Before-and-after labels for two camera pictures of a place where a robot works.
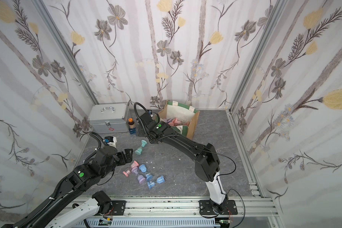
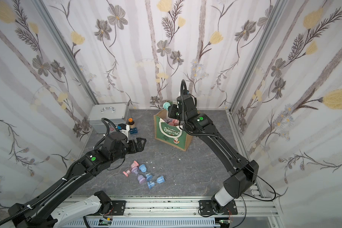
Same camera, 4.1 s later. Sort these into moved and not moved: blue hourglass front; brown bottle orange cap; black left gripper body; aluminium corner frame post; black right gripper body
Moved: black right gripper body; black left gripper body
Not moved: brown bottle orange cap; blue hourglass front; aluminium corner frame post
